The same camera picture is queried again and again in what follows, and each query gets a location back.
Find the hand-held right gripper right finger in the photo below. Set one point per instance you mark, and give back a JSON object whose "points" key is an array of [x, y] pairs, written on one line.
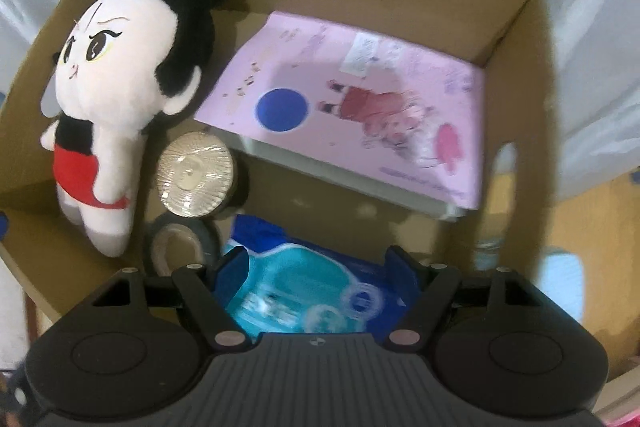
{"points": [[400, 272]]}

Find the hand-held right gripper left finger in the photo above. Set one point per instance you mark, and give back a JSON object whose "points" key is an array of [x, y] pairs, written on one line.
{"points": [[232, 272]]}

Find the black-haired plush doll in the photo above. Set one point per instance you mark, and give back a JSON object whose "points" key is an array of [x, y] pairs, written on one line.
{"points": [[125, 57]]}

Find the blue wet wipes packet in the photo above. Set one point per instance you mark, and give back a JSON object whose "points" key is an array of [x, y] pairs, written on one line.
{"points": [[300, 277]]}

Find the pink picture book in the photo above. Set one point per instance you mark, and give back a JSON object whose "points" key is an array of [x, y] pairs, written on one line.
{"points": [[325, 72]]}

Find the grey tape roll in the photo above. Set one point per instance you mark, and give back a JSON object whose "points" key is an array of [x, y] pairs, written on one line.
{"points": [[207, 239]]}

